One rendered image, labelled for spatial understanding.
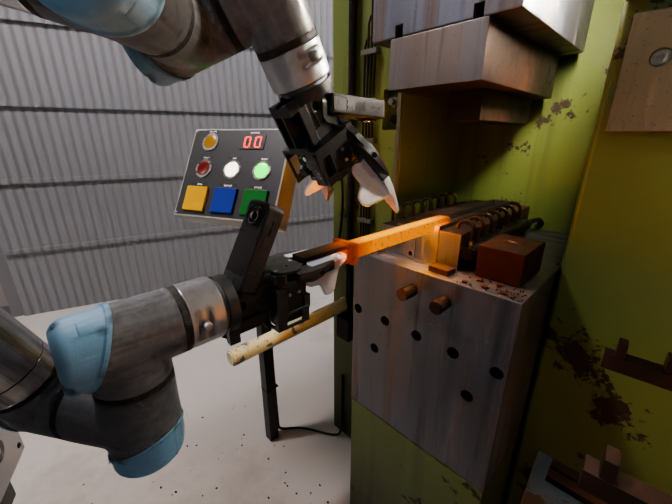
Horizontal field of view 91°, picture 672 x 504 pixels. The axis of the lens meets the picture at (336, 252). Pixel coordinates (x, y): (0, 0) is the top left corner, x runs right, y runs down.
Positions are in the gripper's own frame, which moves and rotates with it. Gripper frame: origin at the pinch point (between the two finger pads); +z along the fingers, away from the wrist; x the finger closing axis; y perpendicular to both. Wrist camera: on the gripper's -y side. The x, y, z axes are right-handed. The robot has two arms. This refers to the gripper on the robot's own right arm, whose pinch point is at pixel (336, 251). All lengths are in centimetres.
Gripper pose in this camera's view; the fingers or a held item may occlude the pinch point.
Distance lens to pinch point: 52.4
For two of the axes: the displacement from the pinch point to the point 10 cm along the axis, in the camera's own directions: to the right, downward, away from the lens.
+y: 0.0, 9.5, 3.2
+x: 7.0, 2.3, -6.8
